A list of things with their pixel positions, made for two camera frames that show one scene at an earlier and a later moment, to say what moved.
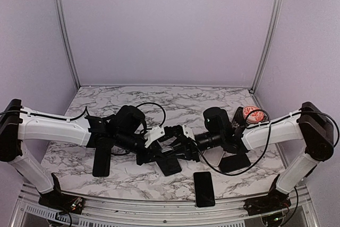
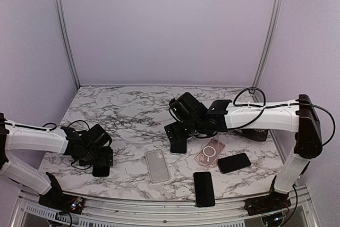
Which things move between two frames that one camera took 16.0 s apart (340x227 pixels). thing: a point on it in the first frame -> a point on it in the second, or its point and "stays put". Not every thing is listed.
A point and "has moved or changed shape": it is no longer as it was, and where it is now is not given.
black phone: [169, 166] has moved or changed shape
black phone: [204, 190] stays put
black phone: [234, 162] stays put
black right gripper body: [191, 149] -> [181, 135]
